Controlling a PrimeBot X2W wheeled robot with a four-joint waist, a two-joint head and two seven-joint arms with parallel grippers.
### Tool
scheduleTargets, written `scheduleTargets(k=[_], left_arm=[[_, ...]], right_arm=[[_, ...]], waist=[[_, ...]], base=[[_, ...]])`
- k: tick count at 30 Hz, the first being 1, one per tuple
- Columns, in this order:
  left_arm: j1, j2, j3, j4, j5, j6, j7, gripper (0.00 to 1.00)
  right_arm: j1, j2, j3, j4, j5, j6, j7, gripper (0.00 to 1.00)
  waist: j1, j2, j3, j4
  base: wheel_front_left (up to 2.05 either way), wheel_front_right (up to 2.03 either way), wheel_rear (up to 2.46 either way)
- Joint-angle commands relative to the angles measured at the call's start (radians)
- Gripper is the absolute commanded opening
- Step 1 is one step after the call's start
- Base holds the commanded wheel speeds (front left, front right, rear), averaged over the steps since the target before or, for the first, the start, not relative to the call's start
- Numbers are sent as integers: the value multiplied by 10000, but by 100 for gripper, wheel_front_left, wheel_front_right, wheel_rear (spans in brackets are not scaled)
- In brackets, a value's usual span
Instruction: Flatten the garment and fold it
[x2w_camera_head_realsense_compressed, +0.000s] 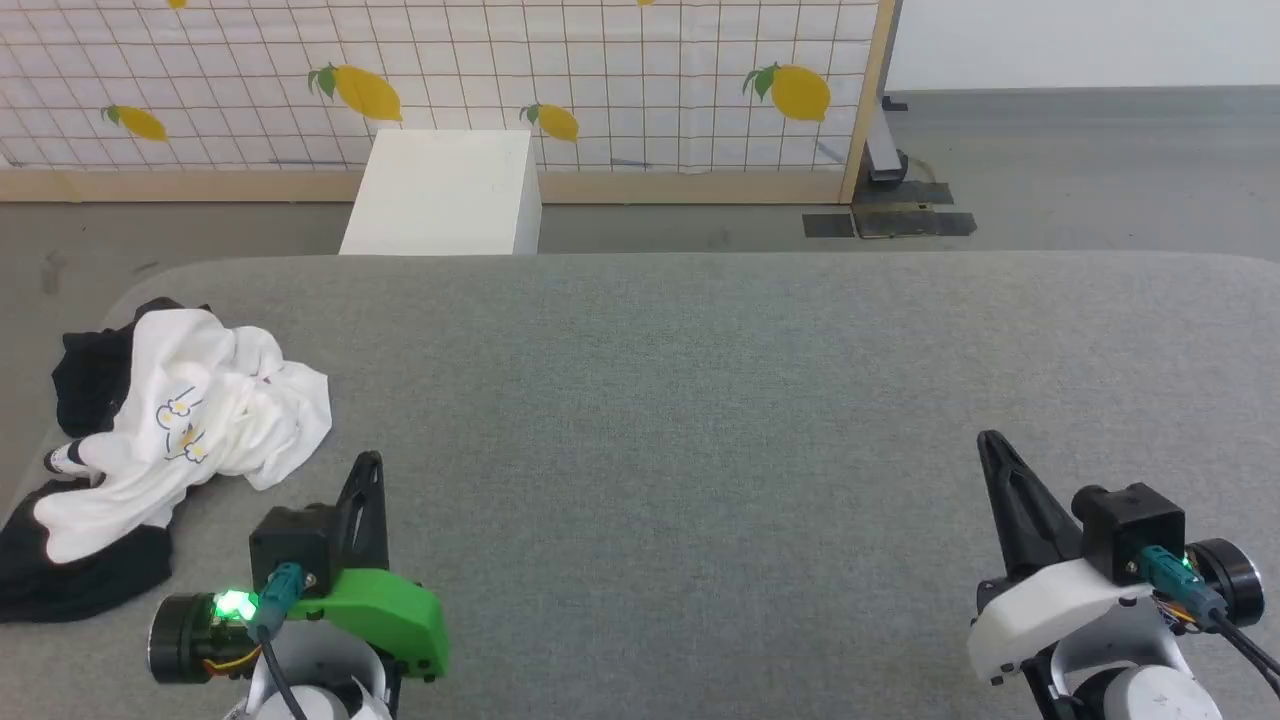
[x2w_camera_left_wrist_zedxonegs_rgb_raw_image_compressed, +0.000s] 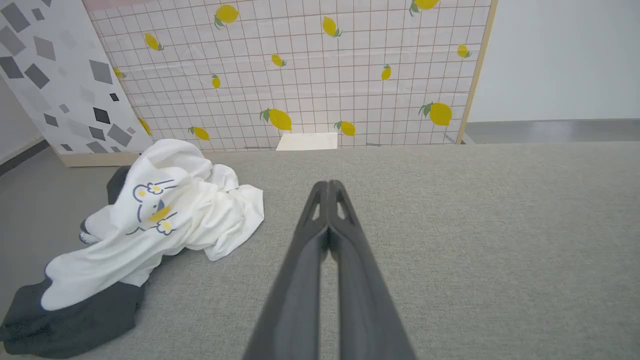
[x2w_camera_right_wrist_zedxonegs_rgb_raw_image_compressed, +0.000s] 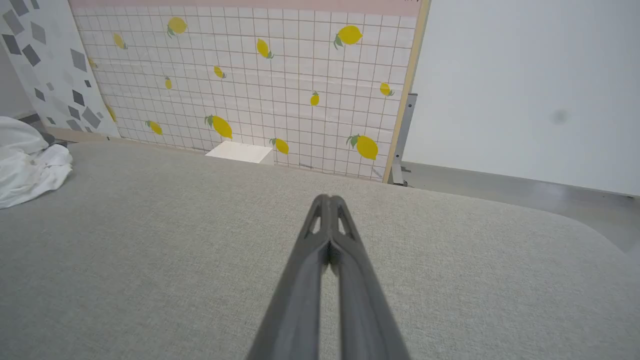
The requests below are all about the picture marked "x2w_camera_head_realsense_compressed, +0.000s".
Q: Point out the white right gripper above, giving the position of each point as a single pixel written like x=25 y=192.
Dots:
x=1040 y=605

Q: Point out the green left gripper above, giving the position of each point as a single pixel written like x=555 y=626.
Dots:
x=385 y=610

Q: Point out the white and black shirt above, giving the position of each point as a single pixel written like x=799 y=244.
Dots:
x=220 y=400

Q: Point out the grey fabric cushion surface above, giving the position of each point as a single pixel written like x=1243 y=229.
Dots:
x=700 y=450

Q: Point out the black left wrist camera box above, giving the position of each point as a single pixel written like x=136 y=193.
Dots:
x=290 y=545

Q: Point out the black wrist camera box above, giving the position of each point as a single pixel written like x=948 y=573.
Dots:
x=1135 y=530
x=290 y=545

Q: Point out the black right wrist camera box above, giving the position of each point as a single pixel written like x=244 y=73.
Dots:
x=1135 y=530

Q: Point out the white box pedestal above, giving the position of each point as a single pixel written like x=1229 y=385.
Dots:
x=445 y=195

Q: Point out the grey metal frame foot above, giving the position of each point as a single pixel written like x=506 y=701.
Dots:
x=885 y=150

